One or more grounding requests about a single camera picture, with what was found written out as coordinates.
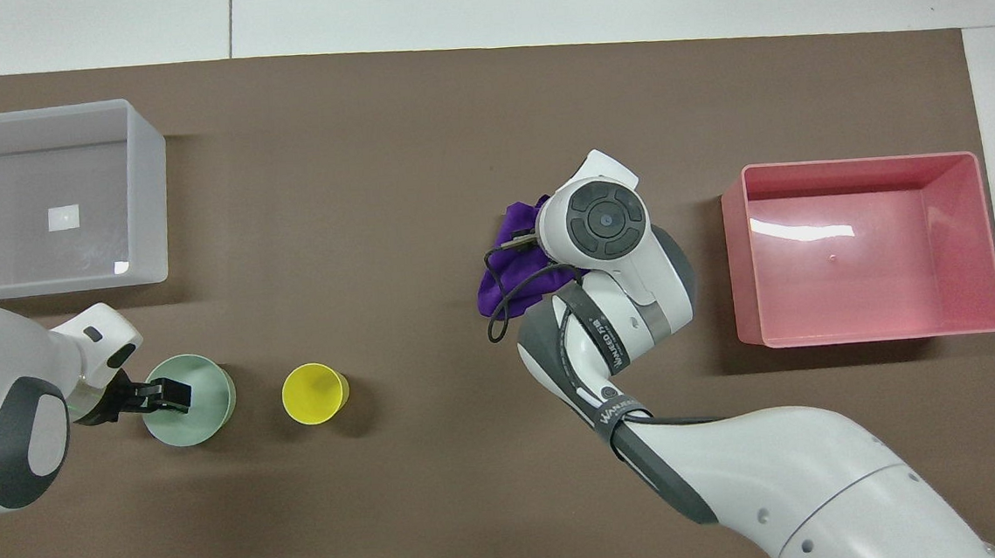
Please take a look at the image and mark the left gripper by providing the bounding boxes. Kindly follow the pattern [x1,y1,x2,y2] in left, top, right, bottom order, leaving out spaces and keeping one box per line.
[91,370,153,428]

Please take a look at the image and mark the pale green plastic cup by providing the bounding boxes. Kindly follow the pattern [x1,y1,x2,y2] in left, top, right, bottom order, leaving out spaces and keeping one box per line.
[139,351,240,451]

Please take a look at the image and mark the clear plastic storage box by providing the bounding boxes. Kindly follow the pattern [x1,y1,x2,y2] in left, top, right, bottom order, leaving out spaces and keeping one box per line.
[0,96,176,300]

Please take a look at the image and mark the pink plastic storage box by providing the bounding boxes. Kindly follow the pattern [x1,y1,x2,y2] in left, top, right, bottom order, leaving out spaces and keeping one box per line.
[718,147,995,353]

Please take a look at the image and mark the yellow plastic cup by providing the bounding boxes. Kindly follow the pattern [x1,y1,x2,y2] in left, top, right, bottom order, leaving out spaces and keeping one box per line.
[280,361,354,429]

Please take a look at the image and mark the purple crumpled cloth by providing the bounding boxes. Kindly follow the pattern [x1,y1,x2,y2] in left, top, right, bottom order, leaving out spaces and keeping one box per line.
[467,192,590,320]

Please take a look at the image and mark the black cable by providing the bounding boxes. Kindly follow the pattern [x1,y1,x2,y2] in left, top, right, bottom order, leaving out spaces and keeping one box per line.
[480,230,591,344]

